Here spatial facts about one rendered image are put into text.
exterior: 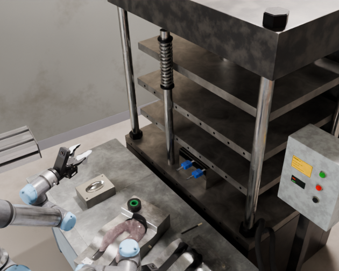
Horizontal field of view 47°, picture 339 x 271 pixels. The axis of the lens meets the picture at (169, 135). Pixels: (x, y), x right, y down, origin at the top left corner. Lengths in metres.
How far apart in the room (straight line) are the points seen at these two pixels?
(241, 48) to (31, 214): 1.04
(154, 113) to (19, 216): 1.52
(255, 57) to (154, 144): 1.46
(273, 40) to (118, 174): 1.51
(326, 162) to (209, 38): 0.74
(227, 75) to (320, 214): 0.86
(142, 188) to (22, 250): 1.32
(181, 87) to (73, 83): 1.76
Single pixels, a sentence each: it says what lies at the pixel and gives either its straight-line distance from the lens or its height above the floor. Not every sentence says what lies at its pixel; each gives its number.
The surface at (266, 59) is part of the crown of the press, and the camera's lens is 1.57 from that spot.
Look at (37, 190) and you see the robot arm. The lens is 1.69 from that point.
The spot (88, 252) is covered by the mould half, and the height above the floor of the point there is 0.85.
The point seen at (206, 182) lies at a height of 0.85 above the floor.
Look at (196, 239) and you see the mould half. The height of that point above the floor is 0.86.
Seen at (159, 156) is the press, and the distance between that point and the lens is 2.77.
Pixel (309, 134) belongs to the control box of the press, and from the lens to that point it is 1.91.
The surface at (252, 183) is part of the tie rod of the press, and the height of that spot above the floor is 1.19.
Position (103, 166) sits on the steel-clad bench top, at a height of 0.80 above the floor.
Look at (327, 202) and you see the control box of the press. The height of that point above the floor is 1.24.
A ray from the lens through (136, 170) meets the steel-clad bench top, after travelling 2.65.
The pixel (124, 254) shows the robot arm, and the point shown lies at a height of 1.35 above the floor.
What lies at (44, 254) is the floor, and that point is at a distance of 3.36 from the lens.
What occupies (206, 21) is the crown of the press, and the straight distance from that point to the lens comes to 1.78.
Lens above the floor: 2.57
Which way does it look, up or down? 37 degrees down
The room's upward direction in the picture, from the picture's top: 3 degrees counter-clockwise
